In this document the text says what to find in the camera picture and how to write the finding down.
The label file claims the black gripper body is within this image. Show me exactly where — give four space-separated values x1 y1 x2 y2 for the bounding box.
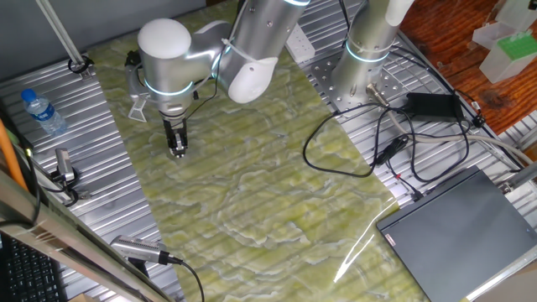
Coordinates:
161 112 189 146

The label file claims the long silver camera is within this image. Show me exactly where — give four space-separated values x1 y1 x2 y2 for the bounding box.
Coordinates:
109 234 171 266

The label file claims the black camera cable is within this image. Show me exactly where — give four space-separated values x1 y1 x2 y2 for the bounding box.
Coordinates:
167 255 206 302

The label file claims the thick grey cable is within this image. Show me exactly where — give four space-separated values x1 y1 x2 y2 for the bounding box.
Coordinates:
365 82 537 165

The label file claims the small silver camera black mount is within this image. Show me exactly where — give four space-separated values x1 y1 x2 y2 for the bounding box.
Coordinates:
50 148 81 206

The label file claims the clear plastic box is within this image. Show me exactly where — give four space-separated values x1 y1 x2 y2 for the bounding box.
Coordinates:
472 20 521 50
493 0 537 29

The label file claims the thin black cable red tag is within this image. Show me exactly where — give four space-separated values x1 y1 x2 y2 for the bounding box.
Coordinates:
385 161 424 200

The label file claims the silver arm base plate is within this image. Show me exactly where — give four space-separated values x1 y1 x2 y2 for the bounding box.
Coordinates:
308 52 406 114

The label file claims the aluminium frame beam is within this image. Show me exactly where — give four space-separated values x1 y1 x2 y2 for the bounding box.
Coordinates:
0 169 175 302

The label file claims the black keyboard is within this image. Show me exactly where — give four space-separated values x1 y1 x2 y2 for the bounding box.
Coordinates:
0 234 68 302

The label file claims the wooden table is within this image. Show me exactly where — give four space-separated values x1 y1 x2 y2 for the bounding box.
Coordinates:
398 0 537 135

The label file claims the dark grey closed laptop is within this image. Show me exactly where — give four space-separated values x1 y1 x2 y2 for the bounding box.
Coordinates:
376 164 537 302

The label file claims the slim aluminium pole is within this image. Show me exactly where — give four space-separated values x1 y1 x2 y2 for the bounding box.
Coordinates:
35 0 92 80

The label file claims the clear box green insert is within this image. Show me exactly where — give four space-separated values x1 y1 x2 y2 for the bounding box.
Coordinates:
479 29 537 84

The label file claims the green marbled mat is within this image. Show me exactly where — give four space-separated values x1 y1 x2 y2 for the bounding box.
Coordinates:
86 0 429 302

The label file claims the clear water bottle blue cap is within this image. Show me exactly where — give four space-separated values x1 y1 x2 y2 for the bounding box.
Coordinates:
20 88 68 138

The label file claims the white power strip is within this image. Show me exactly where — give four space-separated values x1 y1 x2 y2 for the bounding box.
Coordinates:
284 23 316 65

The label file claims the orange pole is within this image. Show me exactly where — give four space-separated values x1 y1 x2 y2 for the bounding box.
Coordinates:
0 119 29 192

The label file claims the black power adapter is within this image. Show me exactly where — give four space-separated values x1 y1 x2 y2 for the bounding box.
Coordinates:
404 91 465 122

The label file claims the white mesh toy goal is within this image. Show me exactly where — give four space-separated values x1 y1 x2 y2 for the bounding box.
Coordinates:
128 96 149 123

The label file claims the long black looped cable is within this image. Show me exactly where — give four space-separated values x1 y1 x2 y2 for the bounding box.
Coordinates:
302 102 471 184

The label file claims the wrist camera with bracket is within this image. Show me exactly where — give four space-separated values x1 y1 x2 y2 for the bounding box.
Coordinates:
124 49 152 102

